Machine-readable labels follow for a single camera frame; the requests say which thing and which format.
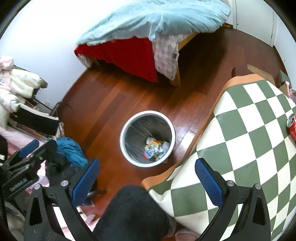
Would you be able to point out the pile of white pink clothes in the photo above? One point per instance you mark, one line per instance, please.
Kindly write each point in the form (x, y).
(17, 84)

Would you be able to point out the green white checkered tablecloth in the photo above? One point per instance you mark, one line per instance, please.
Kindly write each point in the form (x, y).
(245, 138)

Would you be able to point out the light blue blanket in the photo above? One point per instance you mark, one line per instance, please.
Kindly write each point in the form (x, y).
(155, 19)

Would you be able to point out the black trousers leg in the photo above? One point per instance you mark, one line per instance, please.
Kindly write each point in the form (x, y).
(133, 215)

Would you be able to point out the red cola can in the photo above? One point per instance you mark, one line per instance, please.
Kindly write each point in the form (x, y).
(291, 126)

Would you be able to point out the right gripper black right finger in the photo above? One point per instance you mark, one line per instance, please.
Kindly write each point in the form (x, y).
(253, 222)

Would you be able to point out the blue cloth pile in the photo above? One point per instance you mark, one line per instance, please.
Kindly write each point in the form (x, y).
(71, 152)

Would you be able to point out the white round trash bin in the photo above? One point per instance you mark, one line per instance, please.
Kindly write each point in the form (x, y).
(137, 129)

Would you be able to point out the pink slipper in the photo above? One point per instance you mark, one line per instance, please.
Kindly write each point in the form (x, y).
(186, 234)

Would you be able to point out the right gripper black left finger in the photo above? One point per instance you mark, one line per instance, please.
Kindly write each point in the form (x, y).
(41, 222)

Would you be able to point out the grey checkered pillow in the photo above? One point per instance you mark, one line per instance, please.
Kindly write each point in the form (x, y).
(166, 54)

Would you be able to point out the trash pile in bin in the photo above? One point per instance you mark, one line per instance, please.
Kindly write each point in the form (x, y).
(154, 150)

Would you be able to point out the red bed sheet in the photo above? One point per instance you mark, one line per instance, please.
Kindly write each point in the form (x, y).
(134, 56)

